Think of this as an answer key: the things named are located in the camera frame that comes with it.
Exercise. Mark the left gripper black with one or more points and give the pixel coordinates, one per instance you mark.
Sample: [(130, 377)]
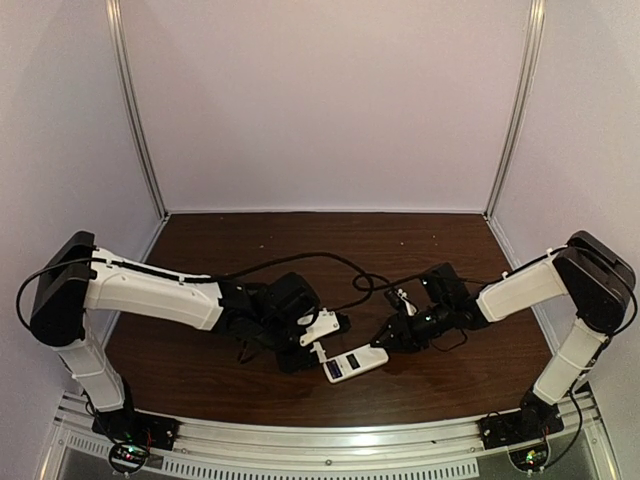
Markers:
[(293, 360)]

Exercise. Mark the white remote control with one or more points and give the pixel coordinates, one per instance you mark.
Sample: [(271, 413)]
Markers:
[(357, 362)]

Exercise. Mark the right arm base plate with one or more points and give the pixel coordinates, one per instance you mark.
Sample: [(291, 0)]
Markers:
[(520, 430)]

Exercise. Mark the white battery cover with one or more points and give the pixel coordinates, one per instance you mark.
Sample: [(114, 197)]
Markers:
[(319, 351)]

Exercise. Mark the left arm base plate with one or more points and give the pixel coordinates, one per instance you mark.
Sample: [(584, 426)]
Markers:
[(142, 429)]

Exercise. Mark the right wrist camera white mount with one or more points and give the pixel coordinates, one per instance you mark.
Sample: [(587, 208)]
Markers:
[(439, 282)]

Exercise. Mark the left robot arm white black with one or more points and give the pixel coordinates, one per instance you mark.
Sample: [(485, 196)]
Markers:
[(82, 277)]

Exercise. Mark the purple battery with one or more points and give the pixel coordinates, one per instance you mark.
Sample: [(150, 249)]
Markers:
[(334, 370)]

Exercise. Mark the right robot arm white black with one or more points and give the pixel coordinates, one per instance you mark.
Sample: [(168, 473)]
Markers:
[(585, 272)]

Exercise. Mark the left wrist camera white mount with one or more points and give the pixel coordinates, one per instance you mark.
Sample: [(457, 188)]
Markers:
[(292, 300)]

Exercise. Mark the front aluminium rail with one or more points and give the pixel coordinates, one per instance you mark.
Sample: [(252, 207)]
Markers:
[(450, 449)]

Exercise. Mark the aluminium frame post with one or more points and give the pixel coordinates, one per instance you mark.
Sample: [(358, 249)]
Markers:
[(530, 57), (123, 67)]

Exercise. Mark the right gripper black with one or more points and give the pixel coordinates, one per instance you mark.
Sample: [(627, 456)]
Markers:
[(400, 329)]

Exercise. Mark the left aluminium frame post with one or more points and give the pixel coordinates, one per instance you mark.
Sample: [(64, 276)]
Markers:
[(123, 67)]

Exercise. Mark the right aluminium frame post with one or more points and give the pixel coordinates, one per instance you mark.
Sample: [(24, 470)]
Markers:
[(530, 57)]

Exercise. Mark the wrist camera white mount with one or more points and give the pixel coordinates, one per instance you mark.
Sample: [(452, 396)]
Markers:
[(439, 282), (292, 300)]

